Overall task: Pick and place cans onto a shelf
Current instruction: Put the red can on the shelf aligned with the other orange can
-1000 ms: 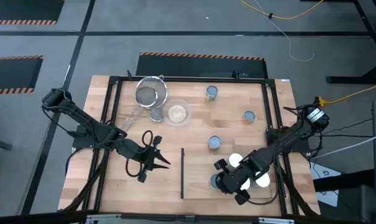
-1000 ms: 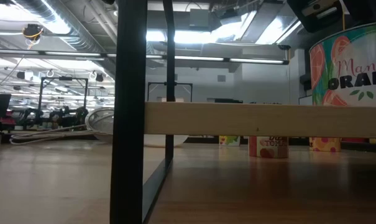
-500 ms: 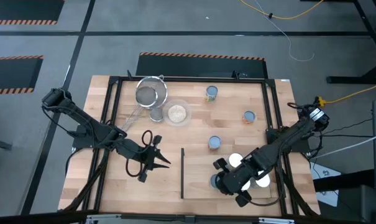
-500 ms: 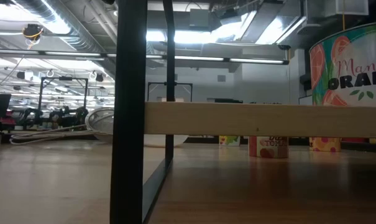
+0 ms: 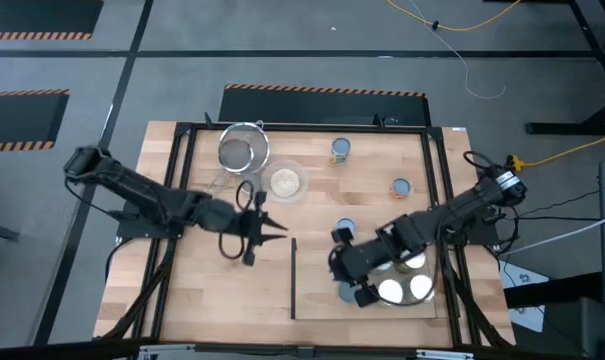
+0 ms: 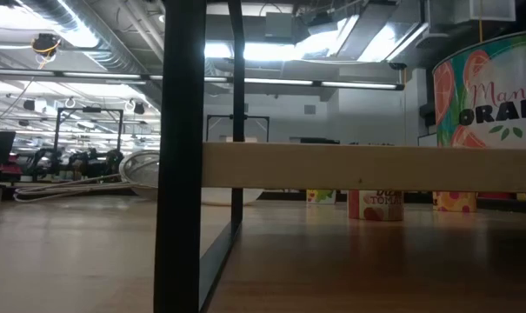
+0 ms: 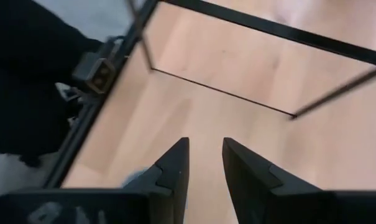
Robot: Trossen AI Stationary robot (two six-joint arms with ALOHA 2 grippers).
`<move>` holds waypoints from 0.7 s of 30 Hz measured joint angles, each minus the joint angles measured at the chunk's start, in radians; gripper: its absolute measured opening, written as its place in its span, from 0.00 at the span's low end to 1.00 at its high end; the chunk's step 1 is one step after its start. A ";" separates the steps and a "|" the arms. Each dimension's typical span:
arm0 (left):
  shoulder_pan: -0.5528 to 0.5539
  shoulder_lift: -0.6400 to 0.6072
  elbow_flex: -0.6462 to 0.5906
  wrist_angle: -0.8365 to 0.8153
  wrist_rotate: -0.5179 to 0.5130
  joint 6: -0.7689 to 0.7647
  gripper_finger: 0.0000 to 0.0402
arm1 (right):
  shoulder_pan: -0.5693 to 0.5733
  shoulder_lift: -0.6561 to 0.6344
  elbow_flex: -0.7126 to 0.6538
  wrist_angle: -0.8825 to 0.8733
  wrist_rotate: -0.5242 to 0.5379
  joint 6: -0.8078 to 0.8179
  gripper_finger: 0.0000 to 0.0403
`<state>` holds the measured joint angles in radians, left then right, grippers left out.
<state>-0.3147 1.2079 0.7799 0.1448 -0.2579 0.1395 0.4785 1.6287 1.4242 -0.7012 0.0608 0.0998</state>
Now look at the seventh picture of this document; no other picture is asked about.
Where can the black aluminium rig frame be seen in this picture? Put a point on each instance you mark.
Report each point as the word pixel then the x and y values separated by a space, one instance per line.
pixel 82 130

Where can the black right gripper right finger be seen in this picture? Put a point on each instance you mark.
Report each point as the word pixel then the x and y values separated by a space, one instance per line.
pixel 259 193

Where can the person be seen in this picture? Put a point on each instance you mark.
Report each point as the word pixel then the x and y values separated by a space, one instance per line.
pixel 26 77

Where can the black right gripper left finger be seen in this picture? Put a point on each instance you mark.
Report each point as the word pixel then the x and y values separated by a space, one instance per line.
pixel 172 186

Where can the small grey camera box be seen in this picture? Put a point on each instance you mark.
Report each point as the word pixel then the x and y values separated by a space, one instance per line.
pixel 97 73

